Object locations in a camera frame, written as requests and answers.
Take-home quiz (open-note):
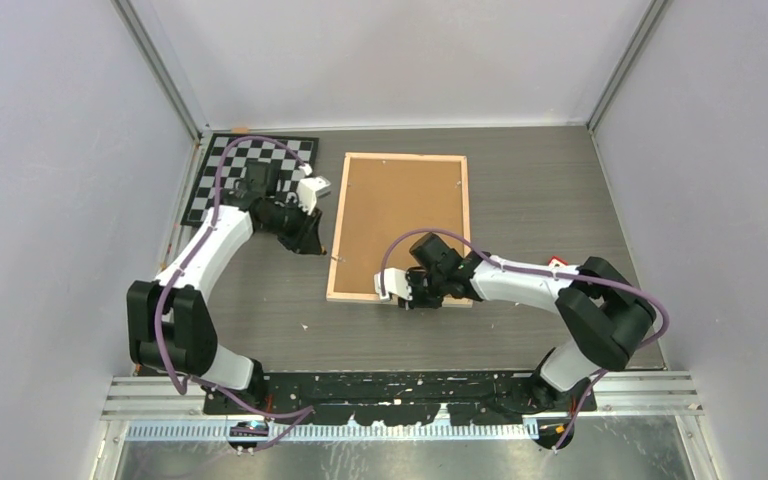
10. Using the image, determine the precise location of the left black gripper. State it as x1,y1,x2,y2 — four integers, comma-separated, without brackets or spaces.
260,197,323,256

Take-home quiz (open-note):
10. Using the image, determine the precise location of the white wooden photo frame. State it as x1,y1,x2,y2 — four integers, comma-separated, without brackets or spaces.
325,152,475,308

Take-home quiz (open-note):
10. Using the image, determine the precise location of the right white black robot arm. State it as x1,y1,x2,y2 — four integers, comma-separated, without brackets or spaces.
376,232,656,411

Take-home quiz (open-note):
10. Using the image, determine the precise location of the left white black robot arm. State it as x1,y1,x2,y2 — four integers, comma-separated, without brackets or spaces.
126,163,331,414

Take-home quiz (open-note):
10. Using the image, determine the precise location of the black white checkerboard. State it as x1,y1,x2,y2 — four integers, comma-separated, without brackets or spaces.
180,133,303,228

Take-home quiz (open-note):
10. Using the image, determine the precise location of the red bit holder box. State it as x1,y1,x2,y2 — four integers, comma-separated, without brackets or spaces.
548,256,568,267

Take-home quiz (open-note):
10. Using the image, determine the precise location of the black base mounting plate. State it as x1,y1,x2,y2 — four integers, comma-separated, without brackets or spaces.
203,370,597,427

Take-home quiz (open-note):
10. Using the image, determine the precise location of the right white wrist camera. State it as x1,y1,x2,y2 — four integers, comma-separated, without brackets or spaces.
373,267,412,302

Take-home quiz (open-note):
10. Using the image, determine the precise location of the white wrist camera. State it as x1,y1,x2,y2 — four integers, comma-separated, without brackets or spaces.
373,267,412,302
295,176,331,216

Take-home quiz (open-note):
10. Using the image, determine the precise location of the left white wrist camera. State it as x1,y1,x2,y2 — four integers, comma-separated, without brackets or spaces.
295,176,331,216

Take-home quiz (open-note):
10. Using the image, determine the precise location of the aluminium rail profile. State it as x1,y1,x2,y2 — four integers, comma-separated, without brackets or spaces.
101,371,705,443

